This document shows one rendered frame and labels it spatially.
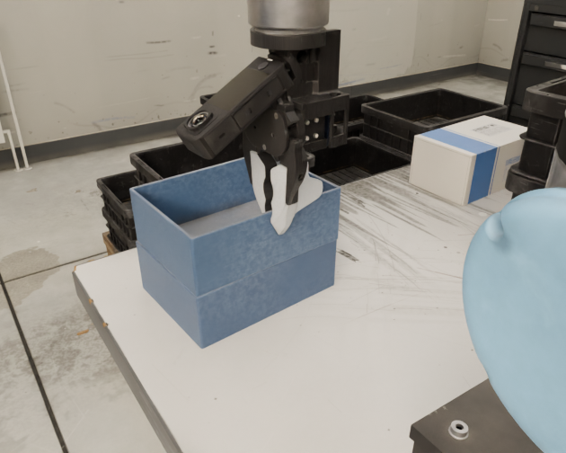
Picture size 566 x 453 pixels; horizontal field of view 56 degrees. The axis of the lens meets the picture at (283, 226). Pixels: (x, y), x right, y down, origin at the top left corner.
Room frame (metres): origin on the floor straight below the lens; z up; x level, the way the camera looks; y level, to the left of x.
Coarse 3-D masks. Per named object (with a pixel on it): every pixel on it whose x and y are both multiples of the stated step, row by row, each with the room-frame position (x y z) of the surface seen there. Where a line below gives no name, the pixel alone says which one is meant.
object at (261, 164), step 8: (256, 152) 0.53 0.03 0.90; (264, 152) 0.53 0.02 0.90; (256, 160) 0.53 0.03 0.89; (264, 160) 0.52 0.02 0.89; (272, 160) 0.52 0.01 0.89; (256, 168) 0.53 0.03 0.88; (264, 168) 0.51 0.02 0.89; (256, 176) 0.53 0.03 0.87; (264, 176) 0.51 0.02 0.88; (256, 184) 0.53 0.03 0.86; (264, 184) 0.52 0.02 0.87; (256, 192) 0.53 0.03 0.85; (264, 192) 0.52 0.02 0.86; (272, 192) 0.52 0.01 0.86; (264, 200) 0.51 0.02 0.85; (264, 208) 0.52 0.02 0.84
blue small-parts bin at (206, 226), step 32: (160, 192) 0.59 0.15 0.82; (192, 192) 0.61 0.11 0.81; (224, 192) 0.64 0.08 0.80; (160, 224) 0.51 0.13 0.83; (192, 224) 0.60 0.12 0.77; (224, 224) 0.60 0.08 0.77; (256, 224) 0.50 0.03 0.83; (320, 224) 0.55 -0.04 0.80; (160, 256) 0.52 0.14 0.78; (192, 256) 0.45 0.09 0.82; (224, 256) 0.47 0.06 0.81; (256, 256) 0.50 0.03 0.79; (288, 256) 0.52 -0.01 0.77; (192, 288) 0.46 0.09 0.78
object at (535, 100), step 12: (540, 84) 0.69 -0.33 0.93; (552, 84) 0.69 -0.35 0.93; (564, 84) 0.71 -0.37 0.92; (528, 96) 0.66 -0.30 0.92; (540, 96) 0.64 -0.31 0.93; (552, 96) 0.64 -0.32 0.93; (564, 96) 0.63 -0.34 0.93; (528, 108) 0.65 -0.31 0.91; (540, 108) 0.64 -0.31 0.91; (552, 108) 0.63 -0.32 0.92; (564, 108) 0.62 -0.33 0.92
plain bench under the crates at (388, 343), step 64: (384, 192) 0.85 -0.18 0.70; (512, 192) 0.85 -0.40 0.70; (128, 256) 0.64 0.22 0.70; (384, 256) 0.64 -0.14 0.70; (448, 256) 0.64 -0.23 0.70; (128, 320) 0.50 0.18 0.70; (320, 320) 0.50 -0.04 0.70; (384, 320) 0.50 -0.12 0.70; (448, 320) 0.50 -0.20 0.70; (128, 384) 0.43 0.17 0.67; (192, 384) 0.40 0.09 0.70; (256, 384) 0.40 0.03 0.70; (320, 384) 0.40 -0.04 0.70; (384, 384) 0.40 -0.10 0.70; (448, 384) 0.40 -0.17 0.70; (192, 448) 0.32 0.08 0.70; (256, 448) 0.32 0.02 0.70; (320, 448) 0.32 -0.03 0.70; (384, 448) 0.32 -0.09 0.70
